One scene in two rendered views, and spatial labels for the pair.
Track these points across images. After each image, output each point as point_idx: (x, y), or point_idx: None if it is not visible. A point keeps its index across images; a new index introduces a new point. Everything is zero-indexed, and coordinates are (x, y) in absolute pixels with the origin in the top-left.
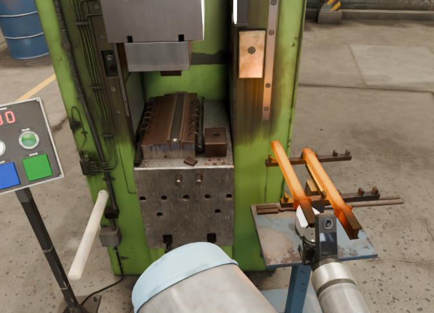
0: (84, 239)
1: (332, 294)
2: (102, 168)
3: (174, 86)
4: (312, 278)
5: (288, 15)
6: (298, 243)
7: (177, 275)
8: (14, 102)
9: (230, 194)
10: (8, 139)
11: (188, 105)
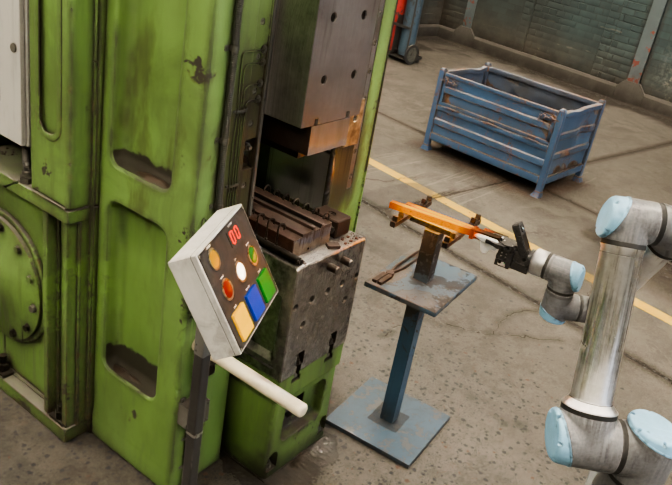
0: (264, 380)
1: (555, 261)
2: None
3: None
4: (533, 264)
5: (374, 81)
6: (432, 290)
7: (629, 201)
8: (232, 214)
9: None
10: (243, 259)
11: (261, 193)
